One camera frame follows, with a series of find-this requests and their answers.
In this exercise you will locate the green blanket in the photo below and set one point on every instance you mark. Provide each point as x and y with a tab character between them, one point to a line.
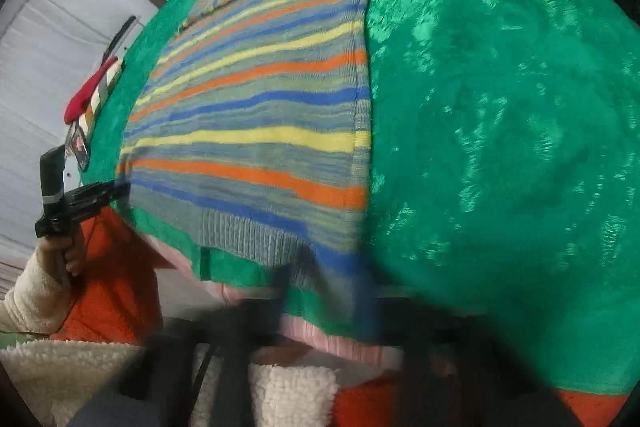
500	157

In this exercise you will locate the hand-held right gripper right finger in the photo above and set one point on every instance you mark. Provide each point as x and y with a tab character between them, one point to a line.
367	302

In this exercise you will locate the person's left hand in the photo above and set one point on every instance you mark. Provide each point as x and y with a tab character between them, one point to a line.
72	254

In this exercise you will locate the striped knit sweater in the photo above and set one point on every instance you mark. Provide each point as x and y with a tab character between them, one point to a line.
260	122

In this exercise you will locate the small printed card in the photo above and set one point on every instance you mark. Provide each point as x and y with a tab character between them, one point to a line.
79	149

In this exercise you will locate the red folded cloth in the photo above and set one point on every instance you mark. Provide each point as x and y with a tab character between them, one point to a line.
87	92

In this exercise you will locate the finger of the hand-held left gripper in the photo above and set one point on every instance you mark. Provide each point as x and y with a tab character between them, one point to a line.
107	196

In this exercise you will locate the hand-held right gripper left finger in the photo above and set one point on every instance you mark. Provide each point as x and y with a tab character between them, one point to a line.
287	287

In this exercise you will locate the person's left forearm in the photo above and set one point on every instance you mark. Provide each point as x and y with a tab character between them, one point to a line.
32	297

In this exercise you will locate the person's orange garment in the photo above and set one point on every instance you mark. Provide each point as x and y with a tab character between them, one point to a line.
117	277

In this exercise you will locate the pink striped bed sheet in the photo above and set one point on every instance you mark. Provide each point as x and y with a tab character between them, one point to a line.
345	342

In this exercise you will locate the striped folded cloth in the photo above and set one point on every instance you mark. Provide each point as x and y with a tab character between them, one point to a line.
100	99

